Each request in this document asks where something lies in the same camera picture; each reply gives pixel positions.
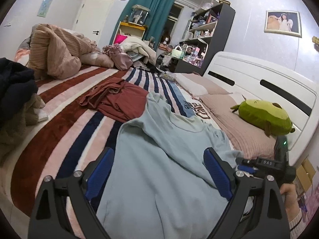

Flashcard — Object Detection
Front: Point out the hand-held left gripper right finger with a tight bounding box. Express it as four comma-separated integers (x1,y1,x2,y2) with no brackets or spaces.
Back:
203,147,291,239

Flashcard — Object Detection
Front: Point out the large pink pillow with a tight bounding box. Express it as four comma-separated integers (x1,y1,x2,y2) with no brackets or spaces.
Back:
199,93,278,160

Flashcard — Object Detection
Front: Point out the teal curtain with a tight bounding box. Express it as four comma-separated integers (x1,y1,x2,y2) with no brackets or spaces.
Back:
110,0,175,51

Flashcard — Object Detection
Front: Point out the pink satin garment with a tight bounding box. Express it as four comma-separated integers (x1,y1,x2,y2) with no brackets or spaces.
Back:
102,43,134,71

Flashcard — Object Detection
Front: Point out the yellow shelf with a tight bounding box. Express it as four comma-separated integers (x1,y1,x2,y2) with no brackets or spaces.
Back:
115,21,147,46

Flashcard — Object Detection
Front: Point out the white door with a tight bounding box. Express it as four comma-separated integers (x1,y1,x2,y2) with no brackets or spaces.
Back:
73,0,115,45

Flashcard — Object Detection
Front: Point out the glass display case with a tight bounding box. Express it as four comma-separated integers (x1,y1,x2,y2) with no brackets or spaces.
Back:
130,4,151,25

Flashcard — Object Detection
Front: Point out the rust red garment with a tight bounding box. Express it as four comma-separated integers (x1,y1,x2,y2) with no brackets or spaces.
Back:
79,77,149,123

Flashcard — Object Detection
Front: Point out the beige cloth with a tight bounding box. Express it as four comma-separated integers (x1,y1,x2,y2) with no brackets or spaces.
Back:
0,95,49,166

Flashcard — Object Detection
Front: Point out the light blue wall poster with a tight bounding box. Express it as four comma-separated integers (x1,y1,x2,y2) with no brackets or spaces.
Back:
37,0,53,18

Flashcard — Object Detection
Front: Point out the person's right hand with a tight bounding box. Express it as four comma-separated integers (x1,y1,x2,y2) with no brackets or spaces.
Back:
280,184,299,206

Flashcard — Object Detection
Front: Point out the cardboard box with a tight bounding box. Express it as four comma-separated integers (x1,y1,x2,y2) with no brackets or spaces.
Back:
294,158,316,192

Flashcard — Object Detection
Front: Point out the tan ribbed quilt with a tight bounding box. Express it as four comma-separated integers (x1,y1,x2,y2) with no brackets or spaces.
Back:
26,24,115,80

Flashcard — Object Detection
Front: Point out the green plush toy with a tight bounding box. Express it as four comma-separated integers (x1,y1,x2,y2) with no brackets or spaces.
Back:
230,99,296,137

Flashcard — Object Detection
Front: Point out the framed wall picture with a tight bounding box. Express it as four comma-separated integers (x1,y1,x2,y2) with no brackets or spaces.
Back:
264,10,302,38

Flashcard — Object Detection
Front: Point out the patterned pink grey bedding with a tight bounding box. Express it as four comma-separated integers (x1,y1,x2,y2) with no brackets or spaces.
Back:
14,37,32,63

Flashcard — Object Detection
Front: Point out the light blue shirt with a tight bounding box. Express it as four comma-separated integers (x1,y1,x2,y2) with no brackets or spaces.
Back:
96,92,245,239

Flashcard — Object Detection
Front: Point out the dark navy garment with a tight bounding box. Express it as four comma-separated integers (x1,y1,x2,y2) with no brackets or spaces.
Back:
0,57,39,130

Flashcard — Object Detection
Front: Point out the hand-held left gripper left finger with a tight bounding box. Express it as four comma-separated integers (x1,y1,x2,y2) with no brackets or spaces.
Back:
27,147,115,239

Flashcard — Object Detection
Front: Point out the white pillow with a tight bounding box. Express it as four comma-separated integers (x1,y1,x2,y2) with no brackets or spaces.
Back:
174,73,208,97

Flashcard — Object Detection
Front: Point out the window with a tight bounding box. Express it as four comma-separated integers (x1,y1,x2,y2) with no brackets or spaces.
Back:
166,2,185,43

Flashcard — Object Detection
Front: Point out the striped fleece blanket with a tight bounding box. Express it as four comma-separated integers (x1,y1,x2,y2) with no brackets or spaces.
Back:
10,63,225,239

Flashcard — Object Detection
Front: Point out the bright pink bag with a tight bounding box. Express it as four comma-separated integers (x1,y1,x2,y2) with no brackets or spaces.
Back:
114,33,128,45

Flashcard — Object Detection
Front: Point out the dark bookshelf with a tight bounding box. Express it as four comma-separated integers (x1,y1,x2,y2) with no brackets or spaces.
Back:
174,2,236,75

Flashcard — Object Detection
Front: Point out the cream blanket pile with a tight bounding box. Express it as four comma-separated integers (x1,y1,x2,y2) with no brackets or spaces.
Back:
120,36,157,65

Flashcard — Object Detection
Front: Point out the white headboard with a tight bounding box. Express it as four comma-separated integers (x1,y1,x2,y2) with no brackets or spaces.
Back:
203,51,319,165

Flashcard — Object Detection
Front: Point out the pale green basket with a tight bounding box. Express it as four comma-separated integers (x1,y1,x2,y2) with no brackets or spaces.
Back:
171,48,185,60

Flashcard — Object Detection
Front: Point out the clear storage box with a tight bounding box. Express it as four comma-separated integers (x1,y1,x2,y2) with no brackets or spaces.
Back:
199,0,220,9

